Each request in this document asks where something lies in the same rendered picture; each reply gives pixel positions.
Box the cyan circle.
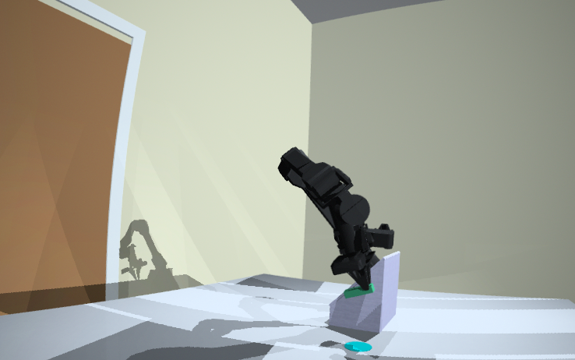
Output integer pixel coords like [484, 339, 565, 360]
[344, 341, 372, 352]

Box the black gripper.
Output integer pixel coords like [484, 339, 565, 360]
[330, 222, 376, 291]

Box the green rectangular post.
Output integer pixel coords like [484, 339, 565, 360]
[344, 283, 375, 298]

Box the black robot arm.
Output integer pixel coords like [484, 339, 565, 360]
[278, 146, 394, 252]

